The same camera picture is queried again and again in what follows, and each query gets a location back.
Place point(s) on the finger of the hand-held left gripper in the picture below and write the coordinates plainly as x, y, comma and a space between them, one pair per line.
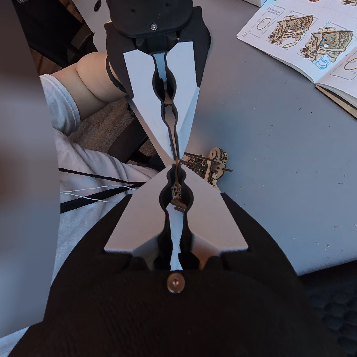
139, 78
185, 72

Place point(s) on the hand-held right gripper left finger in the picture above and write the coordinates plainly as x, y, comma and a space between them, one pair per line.
139, 223

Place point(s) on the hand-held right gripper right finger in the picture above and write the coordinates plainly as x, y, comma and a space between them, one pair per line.
214, 223

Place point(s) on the wooden mechanical model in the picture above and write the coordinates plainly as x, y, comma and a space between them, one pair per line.
207, 166

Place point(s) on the thin rubber band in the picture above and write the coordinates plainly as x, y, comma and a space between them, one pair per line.
177, 173

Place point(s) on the person's left forearm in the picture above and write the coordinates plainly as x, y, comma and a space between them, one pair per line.
94, 81

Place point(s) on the grey desk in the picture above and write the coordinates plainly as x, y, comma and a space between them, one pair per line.
265, 167

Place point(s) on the white thread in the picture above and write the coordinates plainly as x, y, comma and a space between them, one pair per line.
111, 186

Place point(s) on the grey fabric chair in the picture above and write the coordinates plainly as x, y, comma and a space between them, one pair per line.
111, 122

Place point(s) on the white cardboard box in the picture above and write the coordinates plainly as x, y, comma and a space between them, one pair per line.
252, 2

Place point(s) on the dark furniture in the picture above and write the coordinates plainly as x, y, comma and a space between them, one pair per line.
50, 25

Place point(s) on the illustrated instruction booklet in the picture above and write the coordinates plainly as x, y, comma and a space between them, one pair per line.
292, 41

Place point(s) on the dark patterned floor mat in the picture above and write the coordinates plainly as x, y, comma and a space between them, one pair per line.
334, 306

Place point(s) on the thin wooden parts sheet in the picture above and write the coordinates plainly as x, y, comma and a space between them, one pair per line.
343, 104

